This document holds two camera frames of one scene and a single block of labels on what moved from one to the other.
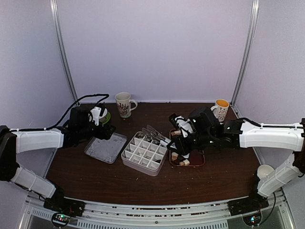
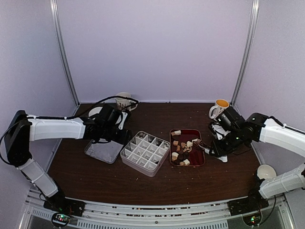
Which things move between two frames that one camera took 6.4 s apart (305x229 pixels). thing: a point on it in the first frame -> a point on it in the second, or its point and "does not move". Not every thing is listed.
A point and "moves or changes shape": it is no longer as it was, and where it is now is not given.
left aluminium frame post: [56, 24] does not move
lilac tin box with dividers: [146, 156] does not move
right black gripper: [182, 149] -> [219, 151]
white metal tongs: [150, 132] moves or changes shape
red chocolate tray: [197, 156] does not move
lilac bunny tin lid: [107, 150] does not move
